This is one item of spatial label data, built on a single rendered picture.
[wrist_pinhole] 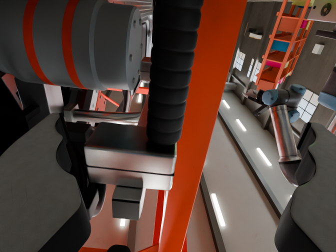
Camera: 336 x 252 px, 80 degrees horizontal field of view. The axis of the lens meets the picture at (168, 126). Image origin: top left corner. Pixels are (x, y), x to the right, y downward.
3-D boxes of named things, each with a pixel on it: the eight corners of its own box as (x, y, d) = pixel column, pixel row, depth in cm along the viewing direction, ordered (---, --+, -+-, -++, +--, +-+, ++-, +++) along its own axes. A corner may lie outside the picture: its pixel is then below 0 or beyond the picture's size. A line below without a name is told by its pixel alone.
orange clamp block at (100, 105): (68, 109, 58) (80, 117, 67) (95, 112, 58) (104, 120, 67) (73, 86, 60) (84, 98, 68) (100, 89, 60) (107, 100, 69)
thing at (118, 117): (61, 108, 40) (69, 150, 46) (157, 119, 41) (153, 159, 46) (93, 80, 55) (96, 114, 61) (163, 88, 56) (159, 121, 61)
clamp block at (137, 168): (81, 146, 19) (86, 185, 22) (177, 156, 19) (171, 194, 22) (99, 119, 23) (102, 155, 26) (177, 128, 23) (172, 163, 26)
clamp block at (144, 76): (140, 60, 48) (139, 82, 51) (178, 65, 48) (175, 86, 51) (143, 56, 52) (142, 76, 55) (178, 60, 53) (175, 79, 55)
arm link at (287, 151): (276, 190, 98) (256, 93, 105) (293, 186, 101) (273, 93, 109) (298, 193, 87) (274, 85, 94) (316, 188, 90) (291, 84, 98)
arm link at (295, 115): (304, 109, 105) (297, 123, 109) (287, 100, 113) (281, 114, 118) (292, 110, 102) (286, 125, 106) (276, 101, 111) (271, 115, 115)
